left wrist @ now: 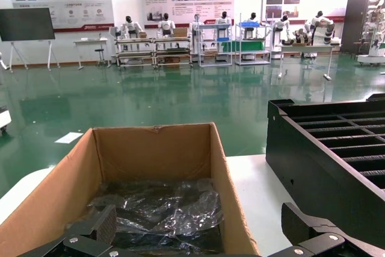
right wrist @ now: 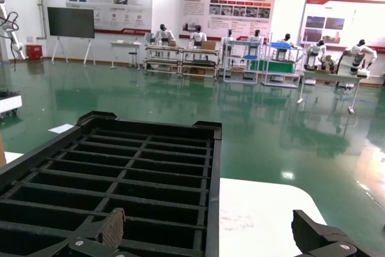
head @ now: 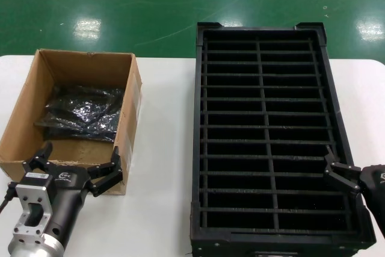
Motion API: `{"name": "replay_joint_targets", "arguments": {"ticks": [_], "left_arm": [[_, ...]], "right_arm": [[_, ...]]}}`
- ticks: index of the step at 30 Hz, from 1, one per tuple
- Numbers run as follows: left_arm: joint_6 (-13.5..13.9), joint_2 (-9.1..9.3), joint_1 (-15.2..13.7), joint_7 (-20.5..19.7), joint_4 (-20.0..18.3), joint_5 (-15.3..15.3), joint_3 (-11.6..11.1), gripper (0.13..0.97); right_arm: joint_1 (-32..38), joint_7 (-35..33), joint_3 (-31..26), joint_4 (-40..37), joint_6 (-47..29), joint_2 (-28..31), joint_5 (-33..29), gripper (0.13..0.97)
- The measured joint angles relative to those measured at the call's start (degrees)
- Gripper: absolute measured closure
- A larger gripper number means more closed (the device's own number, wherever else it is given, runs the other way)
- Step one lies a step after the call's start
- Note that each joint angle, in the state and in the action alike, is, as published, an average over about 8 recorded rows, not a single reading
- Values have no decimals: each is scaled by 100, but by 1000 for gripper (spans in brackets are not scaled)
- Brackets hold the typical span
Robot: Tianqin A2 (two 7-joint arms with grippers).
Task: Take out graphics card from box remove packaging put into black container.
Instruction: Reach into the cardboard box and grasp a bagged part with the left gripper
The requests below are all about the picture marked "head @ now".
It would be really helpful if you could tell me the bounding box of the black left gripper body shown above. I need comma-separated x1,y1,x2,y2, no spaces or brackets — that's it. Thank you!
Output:
45,163,91,241

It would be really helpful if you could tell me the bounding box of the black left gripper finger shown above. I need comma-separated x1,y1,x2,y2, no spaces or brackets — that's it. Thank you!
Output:
22,141,54,176
87,146,125,198

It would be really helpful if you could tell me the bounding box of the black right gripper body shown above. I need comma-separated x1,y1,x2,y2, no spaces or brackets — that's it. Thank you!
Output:
357,164,385,234

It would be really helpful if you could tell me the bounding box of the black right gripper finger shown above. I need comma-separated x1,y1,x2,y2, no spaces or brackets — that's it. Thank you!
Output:
323,144,362,198

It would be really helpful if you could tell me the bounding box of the black slotted plastic container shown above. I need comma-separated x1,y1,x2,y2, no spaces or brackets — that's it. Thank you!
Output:
189,21,378,257

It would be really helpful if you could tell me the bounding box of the brown cardboard box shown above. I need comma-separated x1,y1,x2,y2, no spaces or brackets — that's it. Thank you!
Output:
0,48,144,196

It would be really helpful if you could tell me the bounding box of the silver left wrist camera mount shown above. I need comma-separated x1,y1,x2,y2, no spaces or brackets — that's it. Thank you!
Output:
11,172,57,244

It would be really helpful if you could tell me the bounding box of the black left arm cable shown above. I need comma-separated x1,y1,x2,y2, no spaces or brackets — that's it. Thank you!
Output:
0,181,17,216

